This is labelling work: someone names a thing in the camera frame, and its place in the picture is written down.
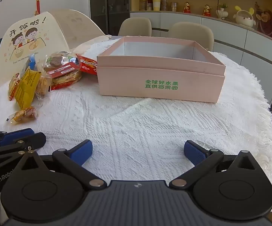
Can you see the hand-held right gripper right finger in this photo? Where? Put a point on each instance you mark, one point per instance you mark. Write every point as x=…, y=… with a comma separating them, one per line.
x=193, y=151

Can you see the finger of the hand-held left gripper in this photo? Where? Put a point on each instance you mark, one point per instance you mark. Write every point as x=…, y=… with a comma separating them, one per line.
x=36, y=140
x=16, y=136

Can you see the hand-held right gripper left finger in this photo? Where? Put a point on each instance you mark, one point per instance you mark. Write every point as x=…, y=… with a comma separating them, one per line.
x=83, y=153

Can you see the pink cardboard box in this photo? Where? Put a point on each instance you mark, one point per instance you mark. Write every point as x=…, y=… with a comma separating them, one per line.
x=161, y=84

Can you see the small clear pastry packet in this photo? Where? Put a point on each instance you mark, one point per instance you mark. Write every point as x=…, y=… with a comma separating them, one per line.
x=24, y=115

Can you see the orange snack packet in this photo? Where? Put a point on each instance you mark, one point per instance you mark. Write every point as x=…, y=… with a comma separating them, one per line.
x=13, y=87

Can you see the yellow snack packet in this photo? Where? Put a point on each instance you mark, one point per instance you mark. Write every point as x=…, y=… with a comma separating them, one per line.
x=26, y=87

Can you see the white woven tablecloth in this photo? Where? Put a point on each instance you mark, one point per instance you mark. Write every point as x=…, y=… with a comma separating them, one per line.
x=126, y=122

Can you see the clear packet yellow pastry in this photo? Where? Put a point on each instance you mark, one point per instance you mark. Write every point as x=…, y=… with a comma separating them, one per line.
x=43, y=86

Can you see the clear packet brown cake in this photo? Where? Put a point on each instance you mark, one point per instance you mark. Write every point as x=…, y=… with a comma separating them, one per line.
x=56, y=60

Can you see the printed mesh food cover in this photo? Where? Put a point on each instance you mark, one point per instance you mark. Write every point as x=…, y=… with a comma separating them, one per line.
x=56, y=28

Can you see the beige dining chair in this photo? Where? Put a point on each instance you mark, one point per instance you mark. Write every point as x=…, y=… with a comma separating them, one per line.
x=136, y=27
x=192, y=31

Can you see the white vase with plant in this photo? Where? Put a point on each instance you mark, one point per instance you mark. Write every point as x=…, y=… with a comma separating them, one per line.
x=222, y=13

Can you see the red gold figurine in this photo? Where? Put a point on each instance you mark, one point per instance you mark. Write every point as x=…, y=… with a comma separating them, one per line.
x=186, y=8
x=207, y=10

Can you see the white bunny ear bowl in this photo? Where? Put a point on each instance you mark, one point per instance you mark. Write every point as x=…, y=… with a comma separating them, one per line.
x=243, y=17

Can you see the clear glass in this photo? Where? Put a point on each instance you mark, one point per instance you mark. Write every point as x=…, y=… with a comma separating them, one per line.
x=174, y=6
x=164, y=4

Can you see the brown plush toy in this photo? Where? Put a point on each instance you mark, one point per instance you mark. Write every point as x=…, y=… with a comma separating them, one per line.
x=271, y=26

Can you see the dark glass cabinet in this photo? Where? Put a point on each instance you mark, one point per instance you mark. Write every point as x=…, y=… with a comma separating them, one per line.
x=109, y=7

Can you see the yellow lidded cup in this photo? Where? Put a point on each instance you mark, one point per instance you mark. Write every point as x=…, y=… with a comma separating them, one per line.
x=156, y=4

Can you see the glass jar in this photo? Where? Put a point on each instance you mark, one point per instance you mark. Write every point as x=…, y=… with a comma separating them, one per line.
x=142, y=5

